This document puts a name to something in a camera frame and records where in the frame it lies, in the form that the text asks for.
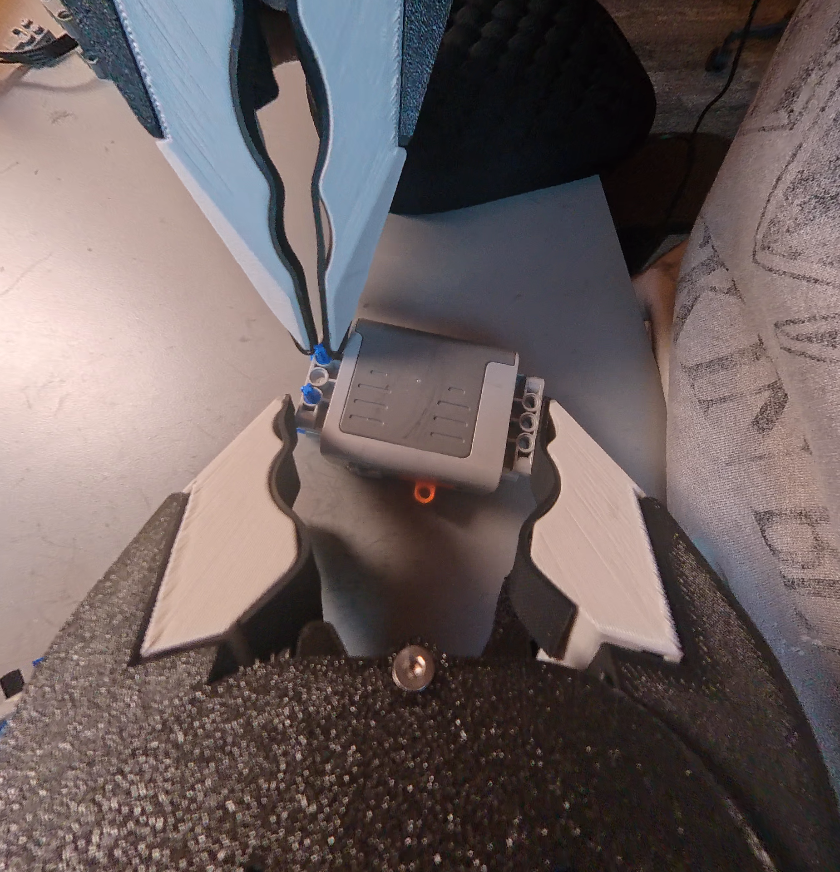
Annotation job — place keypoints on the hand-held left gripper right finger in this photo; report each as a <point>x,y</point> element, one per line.
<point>604,559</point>

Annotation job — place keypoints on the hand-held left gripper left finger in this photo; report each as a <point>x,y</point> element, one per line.
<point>229,559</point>

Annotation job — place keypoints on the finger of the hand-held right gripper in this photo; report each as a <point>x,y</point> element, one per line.
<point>359,109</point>
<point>209,109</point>

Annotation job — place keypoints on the black mesh chair pad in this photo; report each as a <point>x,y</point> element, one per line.
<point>543,96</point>

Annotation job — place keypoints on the grey printed sweatshirt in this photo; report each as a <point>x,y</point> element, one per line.
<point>774,382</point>

